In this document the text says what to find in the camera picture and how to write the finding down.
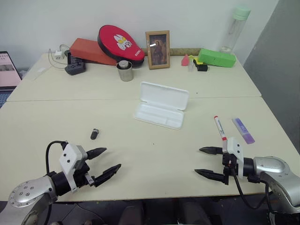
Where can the white plastic case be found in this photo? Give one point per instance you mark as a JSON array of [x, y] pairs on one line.
[[161, 106]]

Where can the black power adapter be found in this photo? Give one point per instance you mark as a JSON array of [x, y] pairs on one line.
[[202, 68]]

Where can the small clear plastic piece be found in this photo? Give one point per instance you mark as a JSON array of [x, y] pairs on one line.
[[191, 66]]

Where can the purple highlighter pen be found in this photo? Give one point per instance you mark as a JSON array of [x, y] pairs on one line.
[[243, 131]]

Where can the clear bottle with green cap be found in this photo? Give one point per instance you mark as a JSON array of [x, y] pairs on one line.
[[233, 30]]

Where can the white marker with red cap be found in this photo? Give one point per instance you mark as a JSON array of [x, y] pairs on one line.
[[220, 130]]

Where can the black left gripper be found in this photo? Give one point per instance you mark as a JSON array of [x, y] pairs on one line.
[[82, 178]]

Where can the yellow item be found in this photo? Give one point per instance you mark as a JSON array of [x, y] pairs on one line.
[[197, 60]]

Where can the pink triangular item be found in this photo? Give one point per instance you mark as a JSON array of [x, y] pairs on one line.
[[185, 61]]

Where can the green box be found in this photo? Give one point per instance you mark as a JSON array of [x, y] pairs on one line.
[[216, 58]]

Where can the wooden picture frame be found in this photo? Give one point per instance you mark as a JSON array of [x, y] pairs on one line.
[[158, 50]]

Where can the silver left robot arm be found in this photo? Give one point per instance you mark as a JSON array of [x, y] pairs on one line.
[[28, 189]]

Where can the steel cup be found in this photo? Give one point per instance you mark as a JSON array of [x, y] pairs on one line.
[[125, 74]]

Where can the small black cap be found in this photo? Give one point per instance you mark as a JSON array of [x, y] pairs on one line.
[[95, 134]]

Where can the dark grey power strip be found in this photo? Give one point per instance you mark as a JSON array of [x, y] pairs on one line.
[[75, 69]]

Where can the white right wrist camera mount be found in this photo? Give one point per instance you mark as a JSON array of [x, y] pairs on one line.
[[234, 146]]

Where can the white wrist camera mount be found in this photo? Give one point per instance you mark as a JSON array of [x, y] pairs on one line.
[[234, 146], [69, 157]]

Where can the black plug block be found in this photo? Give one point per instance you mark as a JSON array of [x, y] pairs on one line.
[[71, 58]]

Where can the orange-red box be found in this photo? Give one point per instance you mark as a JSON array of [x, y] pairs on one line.
[[86, 50]]

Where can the red paddle case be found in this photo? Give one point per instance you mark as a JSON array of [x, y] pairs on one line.
[[117, 43]]

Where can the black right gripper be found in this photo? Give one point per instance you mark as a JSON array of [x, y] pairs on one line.
[[228, 164]]

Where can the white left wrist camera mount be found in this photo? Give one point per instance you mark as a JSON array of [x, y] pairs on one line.
[[69, 157]]

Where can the white charger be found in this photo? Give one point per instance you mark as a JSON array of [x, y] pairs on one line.
[[59, 55]]

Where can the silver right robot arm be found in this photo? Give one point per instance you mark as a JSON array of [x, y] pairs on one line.
[[276, 168]]

